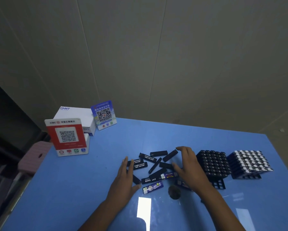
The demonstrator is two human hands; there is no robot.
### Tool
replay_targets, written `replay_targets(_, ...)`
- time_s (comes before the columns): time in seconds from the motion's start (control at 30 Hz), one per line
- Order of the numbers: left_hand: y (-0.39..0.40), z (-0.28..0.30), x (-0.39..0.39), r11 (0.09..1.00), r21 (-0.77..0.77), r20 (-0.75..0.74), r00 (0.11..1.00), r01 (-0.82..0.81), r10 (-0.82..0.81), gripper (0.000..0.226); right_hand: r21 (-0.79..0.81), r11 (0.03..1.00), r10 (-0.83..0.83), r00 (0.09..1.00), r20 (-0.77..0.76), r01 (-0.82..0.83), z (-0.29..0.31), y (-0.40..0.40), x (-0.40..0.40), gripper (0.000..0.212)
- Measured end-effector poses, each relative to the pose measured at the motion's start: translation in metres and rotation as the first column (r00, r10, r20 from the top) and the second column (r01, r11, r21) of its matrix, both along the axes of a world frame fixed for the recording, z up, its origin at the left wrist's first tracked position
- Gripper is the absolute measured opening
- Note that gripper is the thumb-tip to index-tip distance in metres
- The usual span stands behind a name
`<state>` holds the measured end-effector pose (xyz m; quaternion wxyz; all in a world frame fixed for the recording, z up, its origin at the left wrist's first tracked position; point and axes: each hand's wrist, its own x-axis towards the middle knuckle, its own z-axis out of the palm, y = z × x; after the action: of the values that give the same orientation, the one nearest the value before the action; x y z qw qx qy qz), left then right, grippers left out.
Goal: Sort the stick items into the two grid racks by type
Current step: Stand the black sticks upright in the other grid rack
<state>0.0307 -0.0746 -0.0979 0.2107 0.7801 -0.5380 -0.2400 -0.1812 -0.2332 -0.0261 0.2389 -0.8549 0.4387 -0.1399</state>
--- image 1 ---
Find person's left hand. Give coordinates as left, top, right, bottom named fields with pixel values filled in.
left=106, top=156, right=142, bottom=205

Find person's right hand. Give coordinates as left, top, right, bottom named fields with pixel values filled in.
left=172, top=146, right=211, bottom=194

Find row of black lighters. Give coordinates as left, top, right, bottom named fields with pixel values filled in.
left=197, top=150, right=232, bottom=178

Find black grid tray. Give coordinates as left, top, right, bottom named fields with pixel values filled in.
left=196, top=150, right=232, bottom=190
left=227, top=150, right=274, bottom=180

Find pile of mixed lighters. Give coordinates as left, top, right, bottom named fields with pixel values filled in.
left=126, top=149, right=192, bottom=195

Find row of blue lighters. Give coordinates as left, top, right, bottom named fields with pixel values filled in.
left=227, top=150, right=274, bottom=176

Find person's right forearm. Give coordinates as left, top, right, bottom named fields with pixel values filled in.
left=198, top=184, right=247, bottom=231

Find dark round disc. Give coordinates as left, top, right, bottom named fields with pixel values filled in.
left=168, top=185, right=182, bottom=200

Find blue code sign stand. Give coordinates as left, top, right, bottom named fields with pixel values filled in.
left=91, top=100, right=117, bottom=131

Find red code sign stand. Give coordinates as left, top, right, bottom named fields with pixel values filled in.
left=44, top=118, right=91, bottom=157

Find white cardboard box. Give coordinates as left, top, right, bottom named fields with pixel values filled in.
left=53, top=107, right=97, bottom=137

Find pink plastic stool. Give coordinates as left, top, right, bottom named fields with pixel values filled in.
left=18, top=141, right=53, bottom=176

